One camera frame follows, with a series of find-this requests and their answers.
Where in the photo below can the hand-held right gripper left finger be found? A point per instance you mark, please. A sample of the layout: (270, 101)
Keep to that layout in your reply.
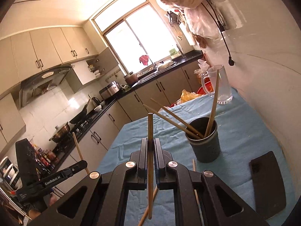
(143, 157)

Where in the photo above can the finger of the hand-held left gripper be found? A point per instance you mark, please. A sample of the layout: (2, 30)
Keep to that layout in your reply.
(75, 167)

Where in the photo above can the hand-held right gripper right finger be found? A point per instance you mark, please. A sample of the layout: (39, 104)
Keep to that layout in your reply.
(158, 157)

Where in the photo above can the tan bamboo chopstick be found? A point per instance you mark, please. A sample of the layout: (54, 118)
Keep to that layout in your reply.
(174, 116)
(169, 122)
(147, 213)
(150, 127)
(78, 149)
(194, 169)
(212, 108)

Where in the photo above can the dark grey utensil holder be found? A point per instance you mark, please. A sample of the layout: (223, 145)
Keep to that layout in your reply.
(204, 146)

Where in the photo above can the person's left hand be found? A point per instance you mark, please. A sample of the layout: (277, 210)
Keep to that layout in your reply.
(53, 199)

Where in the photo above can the white dish rack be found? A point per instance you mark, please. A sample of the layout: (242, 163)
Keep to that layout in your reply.
(9, 174)

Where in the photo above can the group of sauce bottles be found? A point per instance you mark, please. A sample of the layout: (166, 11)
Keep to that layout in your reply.
(45, 156)

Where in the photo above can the steel pan with lid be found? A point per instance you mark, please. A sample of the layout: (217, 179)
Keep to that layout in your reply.
(61, 134)

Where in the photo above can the gas stove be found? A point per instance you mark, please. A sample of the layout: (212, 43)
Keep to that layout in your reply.
(81, 128)

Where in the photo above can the black wok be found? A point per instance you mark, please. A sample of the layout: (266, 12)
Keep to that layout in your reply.
(78, 117)

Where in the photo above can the beige lower kitchen cabinets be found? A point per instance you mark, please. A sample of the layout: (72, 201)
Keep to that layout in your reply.
(131, 106)

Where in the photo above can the beige kitchen cabinets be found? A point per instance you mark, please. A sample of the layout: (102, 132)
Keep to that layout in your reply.
(131, 106)
(47, 49)

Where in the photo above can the white bowl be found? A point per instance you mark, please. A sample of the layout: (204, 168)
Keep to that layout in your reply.
(98, 108)

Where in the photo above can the black kitchen countertop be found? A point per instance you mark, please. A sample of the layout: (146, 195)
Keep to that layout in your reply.
(118, 96)

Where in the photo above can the dark electric kettle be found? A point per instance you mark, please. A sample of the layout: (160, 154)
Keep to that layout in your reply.
(95, 101)

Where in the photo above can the yellow plastic bag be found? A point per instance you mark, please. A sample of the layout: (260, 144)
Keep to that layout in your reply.
(189, 96)

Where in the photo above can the silver rice cooker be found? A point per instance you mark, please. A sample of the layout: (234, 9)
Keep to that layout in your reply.
(110, 90)

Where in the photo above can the brown clay pot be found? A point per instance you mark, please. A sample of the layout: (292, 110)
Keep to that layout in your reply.
(130, 80)

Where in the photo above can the blue tablecloth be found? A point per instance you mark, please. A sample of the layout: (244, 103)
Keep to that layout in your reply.
(235, 134)

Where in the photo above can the red plastic basin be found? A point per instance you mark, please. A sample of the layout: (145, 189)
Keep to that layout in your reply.
(204, 88)

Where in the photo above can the steel range hood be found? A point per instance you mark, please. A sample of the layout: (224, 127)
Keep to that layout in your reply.
(44, 84)

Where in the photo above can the steel kitchen sink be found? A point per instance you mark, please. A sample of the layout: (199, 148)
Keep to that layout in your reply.
(165, 66)

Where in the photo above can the clear glass pitcher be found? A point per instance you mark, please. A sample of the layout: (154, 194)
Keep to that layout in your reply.
(222, 87)

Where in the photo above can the red cloth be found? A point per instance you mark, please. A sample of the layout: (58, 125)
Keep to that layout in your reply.
(144, 60)

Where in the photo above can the white plastic bag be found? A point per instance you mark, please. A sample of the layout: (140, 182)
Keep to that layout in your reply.
(201, 67)

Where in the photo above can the open shelf with bowls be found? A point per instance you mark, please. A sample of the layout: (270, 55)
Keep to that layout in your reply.
(95, 67)

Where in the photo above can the black flat phone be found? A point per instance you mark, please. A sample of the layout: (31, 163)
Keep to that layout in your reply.
(265, 181)

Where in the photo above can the beige upper kitchen cabinets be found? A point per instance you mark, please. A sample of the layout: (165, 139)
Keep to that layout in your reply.
(47, 49)

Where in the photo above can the hanging light cutting board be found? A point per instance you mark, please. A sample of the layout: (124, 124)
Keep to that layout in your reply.
(191, 38)

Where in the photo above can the kitchen window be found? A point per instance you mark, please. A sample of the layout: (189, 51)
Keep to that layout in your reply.
(141, 28)

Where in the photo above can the translucent hanging plastic bag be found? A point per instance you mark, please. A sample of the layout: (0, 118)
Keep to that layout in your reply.
(202, 23)

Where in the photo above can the wall utensil rack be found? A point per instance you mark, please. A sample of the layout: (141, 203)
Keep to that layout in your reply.
(175, 17)

